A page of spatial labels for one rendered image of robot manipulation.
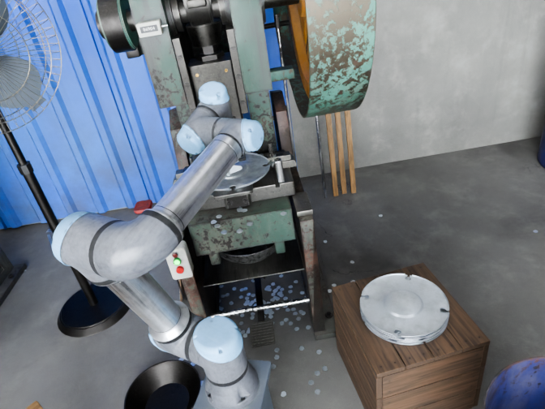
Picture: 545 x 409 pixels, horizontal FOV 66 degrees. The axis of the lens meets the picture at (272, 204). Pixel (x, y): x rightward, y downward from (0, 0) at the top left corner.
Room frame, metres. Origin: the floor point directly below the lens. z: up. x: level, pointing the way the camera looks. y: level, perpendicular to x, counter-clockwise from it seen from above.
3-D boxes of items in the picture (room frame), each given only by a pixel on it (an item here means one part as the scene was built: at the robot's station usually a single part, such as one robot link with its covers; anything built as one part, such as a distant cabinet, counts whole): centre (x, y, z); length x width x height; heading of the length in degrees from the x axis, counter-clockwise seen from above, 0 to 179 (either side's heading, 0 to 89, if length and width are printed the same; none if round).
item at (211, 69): (1.51, 0.13, 1.04); 0.17 x 0.15 x 0.30; 1
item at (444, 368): (1.00, -0.38, 0.18); 0.40 x 0.38 x 0.35; 8
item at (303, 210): (1.69, -0.14, 0.45); 0.92 x 0.12 x 0.90; 1
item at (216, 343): (0.75, 0.20, 0.62); 0.13 x 0.12 x 0.14; 56
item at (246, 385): (0.75, 0.19, 0.50); 0.15 x 0.15 x 0.10
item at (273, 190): (1.55, 0.13, 0.68); 0.45 x 0.30 x 0.06; 91
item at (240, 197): (1.38, 0.13, 0.72); 0.25 x 0.14 x 0.14; 1
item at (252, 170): (1.42, 0.13, 0.78); 0.29 x 0.29 x 0.01
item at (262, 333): (1.41, 0.13, 0.14); 0.59 x 0.10 x 0.05; 1
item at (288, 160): (1.55, -0.04, 0.76); 0.17 x 0.06 x 0.10; 91
